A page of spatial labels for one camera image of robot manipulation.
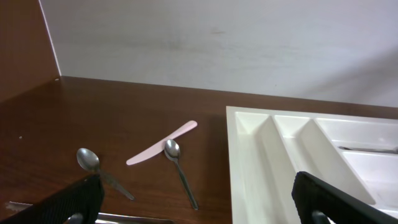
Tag small teaspoon far left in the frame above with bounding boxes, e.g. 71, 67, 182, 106
76, 148, 136, 200

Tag large spoon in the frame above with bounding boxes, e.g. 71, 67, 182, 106
338, 146, 397, 154

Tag pink plastic knife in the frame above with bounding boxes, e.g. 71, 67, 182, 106
126, 120, 198, 166

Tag white plastic cutlery tray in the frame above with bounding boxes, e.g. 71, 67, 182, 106
226, 106, 397, 223

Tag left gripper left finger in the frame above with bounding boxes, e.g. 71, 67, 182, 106
1, 174, 104, 224

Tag small teaspoon near knife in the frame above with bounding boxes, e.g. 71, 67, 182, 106
164, 139, 199, 210

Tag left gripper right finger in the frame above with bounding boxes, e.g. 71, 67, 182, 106
292, 171, 397, 224

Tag metal tongs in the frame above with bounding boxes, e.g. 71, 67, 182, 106
5, 202, 175, 224

